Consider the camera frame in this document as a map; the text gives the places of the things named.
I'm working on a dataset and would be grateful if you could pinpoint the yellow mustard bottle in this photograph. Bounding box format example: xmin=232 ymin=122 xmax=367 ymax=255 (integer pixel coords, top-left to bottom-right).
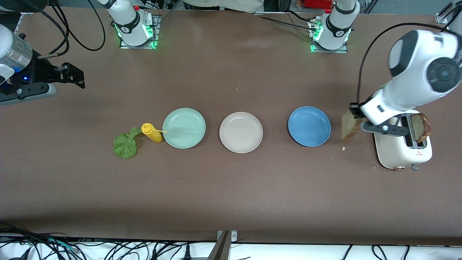
xmin=141 ymin=123 xmax=167 ymax=144

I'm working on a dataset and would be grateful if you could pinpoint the dark crust bread slice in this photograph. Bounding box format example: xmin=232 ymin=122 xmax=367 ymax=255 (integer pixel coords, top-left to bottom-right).
xmin=411 ymin=113 xmax=432 ymax=143

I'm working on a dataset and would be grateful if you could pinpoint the aluminium corner profile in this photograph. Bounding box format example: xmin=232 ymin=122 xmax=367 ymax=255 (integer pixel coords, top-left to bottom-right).
xmin=435 ymin=4 xmax=453 ymax=25

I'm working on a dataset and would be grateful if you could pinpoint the blue plate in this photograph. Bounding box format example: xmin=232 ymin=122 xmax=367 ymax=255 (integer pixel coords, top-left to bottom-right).
xmin=288 ymin=106 xmax=332 ymax=147

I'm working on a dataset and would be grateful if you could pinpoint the teal cable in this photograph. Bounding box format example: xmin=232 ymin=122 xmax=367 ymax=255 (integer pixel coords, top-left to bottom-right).
xmin=46 ymin=238 xmax=80 ymax=254

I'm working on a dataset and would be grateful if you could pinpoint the person in beige clothing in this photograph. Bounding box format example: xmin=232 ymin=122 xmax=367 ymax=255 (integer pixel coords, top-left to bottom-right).
xmin=182 ymin=0 xmax=265 ymax=13

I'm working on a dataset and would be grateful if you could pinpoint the metal table edge bracket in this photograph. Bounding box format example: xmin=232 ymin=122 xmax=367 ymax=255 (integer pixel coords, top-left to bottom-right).
xmin=216 ymin=230 xmax=239 ymax=260

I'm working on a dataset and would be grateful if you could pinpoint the red box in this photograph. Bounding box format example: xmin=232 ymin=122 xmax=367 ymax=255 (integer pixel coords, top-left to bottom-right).
xmin=304 ymin=0 xmax=333 ymax=10

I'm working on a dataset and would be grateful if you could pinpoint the beige plate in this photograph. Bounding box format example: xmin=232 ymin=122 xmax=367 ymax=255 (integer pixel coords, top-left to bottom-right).
xmin=219 ymin=112 xmax=263 ymax=154

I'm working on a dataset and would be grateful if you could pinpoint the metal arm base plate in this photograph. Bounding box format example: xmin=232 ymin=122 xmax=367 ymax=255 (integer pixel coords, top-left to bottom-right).
xmin=119 ymin=14 xmax=160 ymax=49
xmin=309 ymin=18 xmax=349 ymax=54

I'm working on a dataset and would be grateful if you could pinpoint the white toaster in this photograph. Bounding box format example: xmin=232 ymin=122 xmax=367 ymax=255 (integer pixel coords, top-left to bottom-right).
xmin=373 ymin=109 xmax=433 ymax=171

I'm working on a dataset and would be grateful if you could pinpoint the mint green plate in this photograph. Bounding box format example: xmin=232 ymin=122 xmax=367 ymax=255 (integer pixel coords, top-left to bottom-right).
xmin=162 ymin=108 xmax=206 ymax=150

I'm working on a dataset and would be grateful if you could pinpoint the thin black looped cable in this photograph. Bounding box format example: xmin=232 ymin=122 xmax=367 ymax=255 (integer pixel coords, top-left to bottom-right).
xmin=372 ymin=245 xmax=389 ymax=260

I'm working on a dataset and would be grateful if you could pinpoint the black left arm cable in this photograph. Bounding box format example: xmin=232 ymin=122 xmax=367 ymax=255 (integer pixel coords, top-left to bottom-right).
xmin=357 ymin=22 xmax=459 ymax=105

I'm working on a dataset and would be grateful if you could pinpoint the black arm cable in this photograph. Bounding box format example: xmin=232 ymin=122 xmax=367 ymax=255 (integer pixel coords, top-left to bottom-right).
xmin=357 ymin=22 xmax=459 ymax=105
xmin=38 ymin=0 xmax=106 ymax=58

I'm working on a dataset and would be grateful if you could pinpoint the black base cable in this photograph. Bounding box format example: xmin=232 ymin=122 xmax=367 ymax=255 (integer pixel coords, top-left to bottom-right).
xmin=249 ymin=11 xmax=318 ymax=32

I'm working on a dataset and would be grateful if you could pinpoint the thick black floor cable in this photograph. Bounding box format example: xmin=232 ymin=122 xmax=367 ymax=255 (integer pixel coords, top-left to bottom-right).
xmin=0 ymin=222 xmax=49 ymax=260

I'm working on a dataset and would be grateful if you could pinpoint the light crust bread slice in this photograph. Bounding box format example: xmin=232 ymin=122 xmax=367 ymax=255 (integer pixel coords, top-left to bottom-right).
xmin=341 ymin=110 xmax=364 ymax=142

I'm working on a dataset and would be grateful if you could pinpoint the green lettuce leaf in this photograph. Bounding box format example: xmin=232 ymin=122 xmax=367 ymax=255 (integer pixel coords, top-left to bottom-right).
xmin=113 ymin=126 xmax=142 ymax=159

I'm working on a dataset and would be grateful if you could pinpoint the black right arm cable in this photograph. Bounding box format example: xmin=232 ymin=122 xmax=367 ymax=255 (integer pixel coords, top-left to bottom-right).
xmin=38 ymin=0 xmax=106 ymax=58

